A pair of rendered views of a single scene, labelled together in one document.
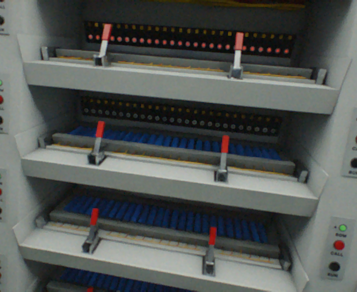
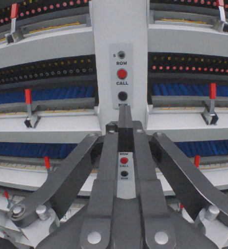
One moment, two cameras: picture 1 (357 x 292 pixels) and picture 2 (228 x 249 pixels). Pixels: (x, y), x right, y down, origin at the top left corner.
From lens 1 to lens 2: 0.31 m
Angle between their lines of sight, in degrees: 19
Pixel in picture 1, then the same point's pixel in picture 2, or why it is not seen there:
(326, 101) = (86, 42)
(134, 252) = (11, 174)
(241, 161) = (52, 104)
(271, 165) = (75, 103)
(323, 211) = not seen: hidden behind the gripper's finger
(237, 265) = not seen: hidden behind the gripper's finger
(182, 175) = (9, 126)
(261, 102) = (36, 56)
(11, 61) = not seen: outside the picture
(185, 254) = (40, 173)
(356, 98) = (109, 36)
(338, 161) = (108, 97)
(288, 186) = (83, 122)
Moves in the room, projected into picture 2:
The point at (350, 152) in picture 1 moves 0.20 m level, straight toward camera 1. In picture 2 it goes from (115, 87) to (3, 128)
